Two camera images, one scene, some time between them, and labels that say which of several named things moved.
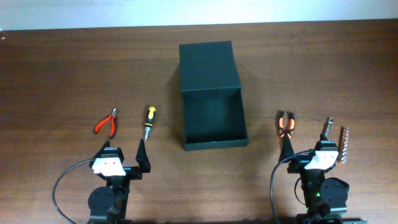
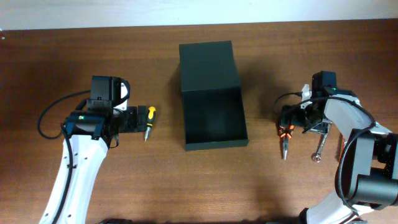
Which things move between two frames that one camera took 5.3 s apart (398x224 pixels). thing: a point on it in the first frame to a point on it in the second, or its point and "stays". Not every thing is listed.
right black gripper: [298, 168] to [288, 116]
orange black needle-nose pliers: [282, 130] stays
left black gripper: [130, 172] to [142, 117]
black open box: [214, 113] stays
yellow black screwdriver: [150, 120] stays
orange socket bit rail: [343, 144] stays
